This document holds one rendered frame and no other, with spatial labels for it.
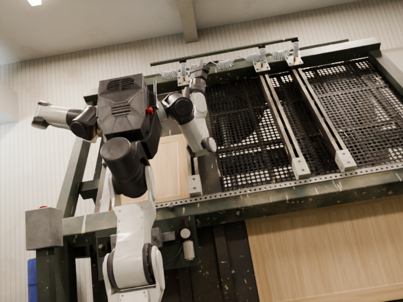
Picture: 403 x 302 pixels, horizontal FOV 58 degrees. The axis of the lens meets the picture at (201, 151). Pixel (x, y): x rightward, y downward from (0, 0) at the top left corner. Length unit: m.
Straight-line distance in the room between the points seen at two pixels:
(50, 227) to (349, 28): 5.48
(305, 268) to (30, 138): 4.90
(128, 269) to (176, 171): 0.89
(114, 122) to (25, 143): 4.68
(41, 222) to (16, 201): 4.19
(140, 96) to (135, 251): 0.64
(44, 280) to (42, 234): 0.20
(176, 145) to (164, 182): 0.30
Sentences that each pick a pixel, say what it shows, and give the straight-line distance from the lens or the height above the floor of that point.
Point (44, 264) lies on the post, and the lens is 1.83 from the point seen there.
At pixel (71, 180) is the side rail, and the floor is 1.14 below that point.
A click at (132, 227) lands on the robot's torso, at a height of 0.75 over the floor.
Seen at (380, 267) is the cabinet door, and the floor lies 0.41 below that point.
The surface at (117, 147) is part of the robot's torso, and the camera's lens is 1.35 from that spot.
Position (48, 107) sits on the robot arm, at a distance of 1.90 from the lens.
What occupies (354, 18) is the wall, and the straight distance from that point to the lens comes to 6.49.
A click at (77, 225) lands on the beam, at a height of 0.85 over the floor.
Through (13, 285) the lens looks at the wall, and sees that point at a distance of 5.92.
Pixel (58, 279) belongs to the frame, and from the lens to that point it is 2.01.
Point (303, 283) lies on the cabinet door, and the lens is 2.07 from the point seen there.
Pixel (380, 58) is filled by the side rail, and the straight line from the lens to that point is 2.89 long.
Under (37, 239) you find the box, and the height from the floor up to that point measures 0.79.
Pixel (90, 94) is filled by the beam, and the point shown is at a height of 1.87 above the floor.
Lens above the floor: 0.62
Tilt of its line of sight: 16 degrees up
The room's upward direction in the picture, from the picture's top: 9 degrees counter-clockwise
